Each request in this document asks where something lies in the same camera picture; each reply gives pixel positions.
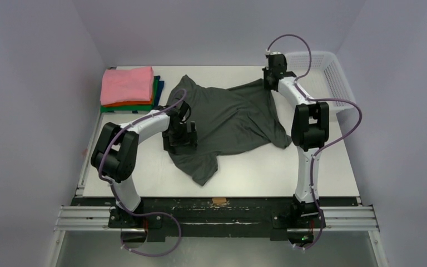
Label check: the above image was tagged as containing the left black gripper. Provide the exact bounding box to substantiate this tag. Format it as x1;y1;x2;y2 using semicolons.
162;121;196;154

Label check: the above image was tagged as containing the dark grey t shirt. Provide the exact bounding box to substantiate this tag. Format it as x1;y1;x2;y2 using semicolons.
167;75;292;186

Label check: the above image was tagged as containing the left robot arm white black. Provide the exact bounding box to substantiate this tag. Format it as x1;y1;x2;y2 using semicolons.
90;100;197;228

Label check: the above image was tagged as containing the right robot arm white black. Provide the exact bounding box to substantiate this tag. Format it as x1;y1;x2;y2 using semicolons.
262;52;329;226

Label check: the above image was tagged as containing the white plastic basket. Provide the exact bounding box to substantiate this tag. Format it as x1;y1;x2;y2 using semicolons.
286;51;355;102

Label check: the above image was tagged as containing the orange folded t shirt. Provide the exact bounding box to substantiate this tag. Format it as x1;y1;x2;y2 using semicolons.
103;98;154;107

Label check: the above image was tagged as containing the green folded t shirt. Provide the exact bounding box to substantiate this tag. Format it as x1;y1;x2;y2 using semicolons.
100;76;157;113

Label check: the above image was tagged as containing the blue folded t shirt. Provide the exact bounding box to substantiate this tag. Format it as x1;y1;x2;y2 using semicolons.
153;76;165;107

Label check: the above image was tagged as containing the brown tape piece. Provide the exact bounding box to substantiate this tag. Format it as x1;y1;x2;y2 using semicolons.
212;197;228;206

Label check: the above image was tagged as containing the pink folded t shirt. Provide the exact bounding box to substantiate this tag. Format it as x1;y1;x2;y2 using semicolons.
100;66;154;106

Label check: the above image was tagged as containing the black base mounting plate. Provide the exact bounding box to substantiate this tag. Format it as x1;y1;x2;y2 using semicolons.
70;197;359;244

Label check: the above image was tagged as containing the aluminium rail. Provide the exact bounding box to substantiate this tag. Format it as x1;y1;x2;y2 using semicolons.
53;206;379;232

